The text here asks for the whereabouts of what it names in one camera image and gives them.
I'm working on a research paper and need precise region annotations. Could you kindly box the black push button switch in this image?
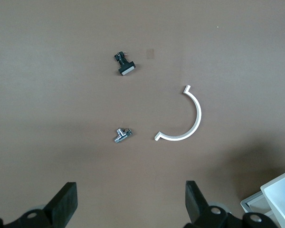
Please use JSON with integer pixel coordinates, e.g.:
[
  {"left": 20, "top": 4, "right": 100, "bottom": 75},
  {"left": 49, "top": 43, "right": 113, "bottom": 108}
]
[{"left": 113, "top": 51, "right": 136, "bottom": 77}]

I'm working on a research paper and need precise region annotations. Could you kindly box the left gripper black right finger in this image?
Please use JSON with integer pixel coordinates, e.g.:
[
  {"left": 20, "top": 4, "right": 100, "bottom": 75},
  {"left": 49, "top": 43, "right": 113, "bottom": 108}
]
[{"left": 184, "top": 180, "right": 230, "bottom": 228}]

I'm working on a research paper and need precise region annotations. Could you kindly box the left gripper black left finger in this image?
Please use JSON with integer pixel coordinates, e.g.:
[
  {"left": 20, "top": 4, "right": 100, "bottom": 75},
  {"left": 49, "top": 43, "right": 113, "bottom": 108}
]
[{"left": 4, "top": 181, "right": 78, "bottom": 228}]

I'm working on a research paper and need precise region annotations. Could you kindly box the white half ring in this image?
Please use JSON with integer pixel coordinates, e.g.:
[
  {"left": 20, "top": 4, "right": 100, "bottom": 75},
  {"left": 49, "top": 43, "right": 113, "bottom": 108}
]
[{"left": 154, "top": 85, "right": 202, "bottom": 142}]

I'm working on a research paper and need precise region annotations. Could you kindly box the silver metal fitting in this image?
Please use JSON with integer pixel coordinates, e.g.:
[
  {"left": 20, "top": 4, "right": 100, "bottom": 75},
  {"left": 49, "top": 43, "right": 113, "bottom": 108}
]
[{"left": 114, "top": 127, "right": 133, "bottom": 144}]

